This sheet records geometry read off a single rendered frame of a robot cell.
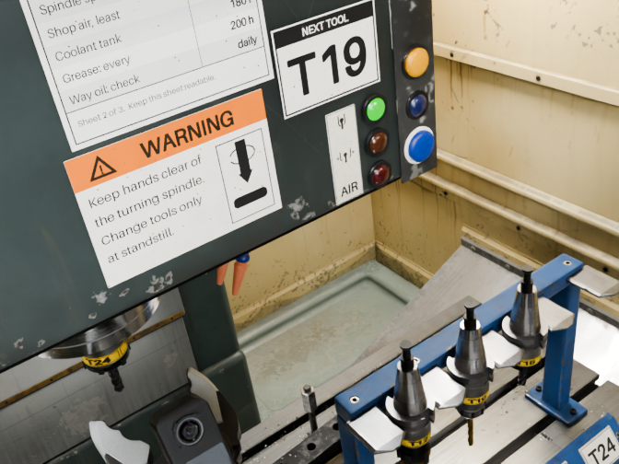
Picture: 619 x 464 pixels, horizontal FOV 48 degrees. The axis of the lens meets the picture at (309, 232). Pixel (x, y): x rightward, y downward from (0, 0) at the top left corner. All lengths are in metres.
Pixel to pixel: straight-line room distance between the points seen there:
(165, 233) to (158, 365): 0.93
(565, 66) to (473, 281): 0.60
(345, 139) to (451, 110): 1.14
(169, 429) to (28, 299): 0.15
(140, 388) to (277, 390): 0.53
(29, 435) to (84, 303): 0.91
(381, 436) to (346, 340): 1.10
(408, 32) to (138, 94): 0.24
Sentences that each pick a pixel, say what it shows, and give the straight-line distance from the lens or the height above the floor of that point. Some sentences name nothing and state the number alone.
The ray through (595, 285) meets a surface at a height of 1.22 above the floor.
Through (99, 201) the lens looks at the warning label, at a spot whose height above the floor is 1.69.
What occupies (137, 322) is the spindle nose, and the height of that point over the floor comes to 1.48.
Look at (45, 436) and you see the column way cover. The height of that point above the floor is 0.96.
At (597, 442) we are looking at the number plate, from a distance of 1.29.
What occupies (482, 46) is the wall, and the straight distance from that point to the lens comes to 1.59.
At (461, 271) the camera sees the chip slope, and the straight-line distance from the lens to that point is 1.83.
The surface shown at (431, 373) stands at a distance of 0.99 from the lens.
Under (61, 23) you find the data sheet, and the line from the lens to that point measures 0.47.
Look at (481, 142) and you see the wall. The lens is 1.69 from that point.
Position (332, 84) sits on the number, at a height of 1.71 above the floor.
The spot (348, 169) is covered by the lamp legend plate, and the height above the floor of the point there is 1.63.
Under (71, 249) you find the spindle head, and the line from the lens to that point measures 0.52.
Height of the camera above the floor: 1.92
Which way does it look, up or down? 33 degrees down
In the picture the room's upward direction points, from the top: 9 degrees counter-clockwise
